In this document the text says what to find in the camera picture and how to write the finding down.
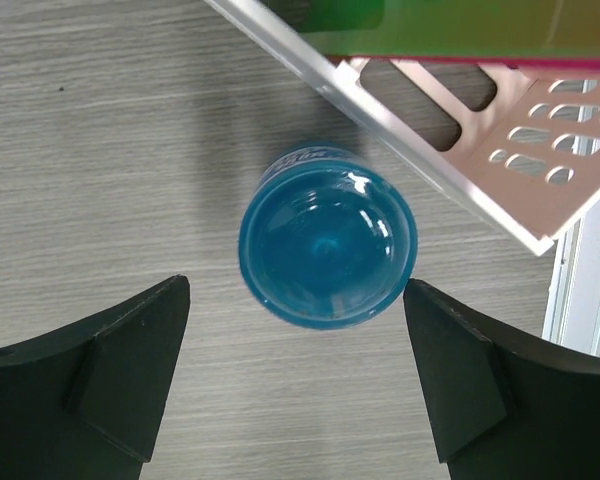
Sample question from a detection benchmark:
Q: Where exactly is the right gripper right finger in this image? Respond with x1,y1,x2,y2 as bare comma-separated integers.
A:
403,279,600,479

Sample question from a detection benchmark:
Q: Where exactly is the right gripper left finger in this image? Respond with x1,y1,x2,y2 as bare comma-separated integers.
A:
0,275,190,479

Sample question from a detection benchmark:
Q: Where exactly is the blue glue bottle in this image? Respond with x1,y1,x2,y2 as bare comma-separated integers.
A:
237,142,418,330

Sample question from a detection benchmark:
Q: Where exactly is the white desk file organizer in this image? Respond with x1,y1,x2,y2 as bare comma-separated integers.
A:
202,0,600,257

